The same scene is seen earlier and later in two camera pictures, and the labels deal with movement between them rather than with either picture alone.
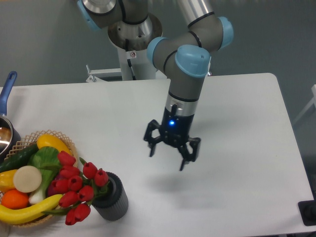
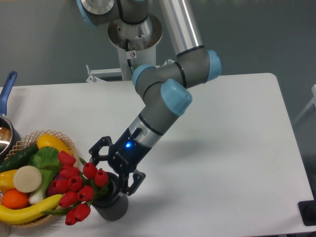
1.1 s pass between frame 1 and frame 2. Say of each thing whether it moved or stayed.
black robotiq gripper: moved
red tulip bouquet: stayed
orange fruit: stayed
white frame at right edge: stayed
